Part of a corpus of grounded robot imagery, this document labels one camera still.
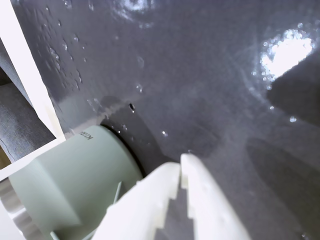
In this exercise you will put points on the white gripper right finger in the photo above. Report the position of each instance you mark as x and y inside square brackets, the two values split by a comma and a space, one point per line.
[210, 200]

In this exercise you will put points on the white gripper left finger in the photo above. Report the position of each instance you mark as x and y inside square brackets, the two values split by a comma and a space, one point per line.
[140, 200]

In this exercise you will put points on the sage green steel-rimmed mug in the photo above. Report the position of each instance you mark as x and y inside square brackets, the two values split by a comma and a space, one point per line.
[75, 175]

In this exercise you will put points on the black table mat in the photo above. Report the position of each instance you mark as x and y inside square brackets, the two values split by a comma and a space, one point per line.
[175, 75]

